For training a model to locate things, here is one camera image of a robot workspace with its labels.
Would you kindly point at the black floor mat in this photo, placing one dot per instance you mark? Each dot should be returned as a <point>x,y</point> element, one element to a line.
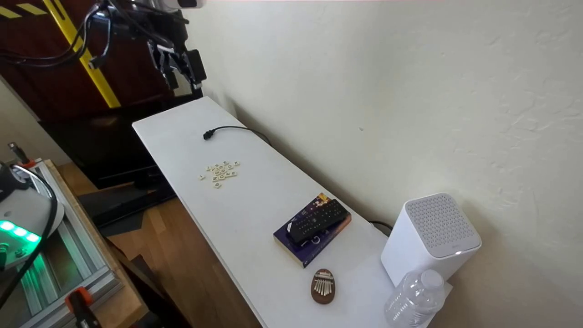
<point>123,207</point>

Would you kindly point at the small wooden kalimba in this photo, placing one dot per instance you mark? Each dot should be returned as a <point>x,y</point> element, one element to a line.
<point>323,287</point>

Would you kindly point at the dark red yellow-striped panel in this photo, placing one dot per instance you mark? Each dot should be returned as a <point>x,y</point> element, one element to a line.
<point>50,77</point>

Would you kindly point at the white cube speaker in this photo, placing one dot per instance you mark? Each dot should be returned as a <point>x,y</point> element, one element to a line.
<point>423,246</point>

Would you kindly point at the black low cabinet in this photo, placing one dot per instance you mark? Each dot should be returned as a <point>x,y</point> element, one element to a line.
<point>104,146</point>

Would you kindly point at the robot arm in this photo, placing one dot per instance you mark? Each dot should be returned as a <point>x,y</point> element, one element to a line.
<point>23,214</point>

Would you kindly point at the dark blue book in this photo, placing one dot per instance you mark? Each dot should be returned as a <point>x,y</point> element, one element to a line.
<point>319,241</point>

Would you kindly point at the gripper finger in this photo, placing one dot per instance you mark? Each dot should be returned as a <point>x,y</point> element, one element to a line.
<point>196,66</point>
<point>167,61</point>

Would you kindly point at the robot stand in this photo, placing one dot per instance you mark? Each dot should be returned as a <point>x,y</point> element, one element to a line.
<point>84,269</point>

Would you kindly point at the black remote control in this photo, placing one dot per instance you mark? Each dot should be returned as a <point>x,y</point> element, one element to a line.
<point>316,221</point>

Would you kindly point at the orange and black clamp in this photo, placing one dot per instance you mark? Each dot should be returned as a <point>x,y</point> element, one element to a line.
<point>82,306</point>
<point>20,155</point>

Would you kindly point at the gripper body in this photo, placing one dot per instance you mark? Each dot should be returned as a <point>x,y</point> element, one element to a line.
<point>164,27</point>

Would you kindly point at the clear plastic water bottle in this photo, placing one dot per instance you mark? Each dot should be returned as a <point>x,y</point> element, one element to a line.
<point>414,300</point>

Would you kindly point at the cluster of letter tiles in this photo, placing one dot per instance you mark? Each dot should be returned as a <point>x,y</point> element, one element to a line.
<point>222,171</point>

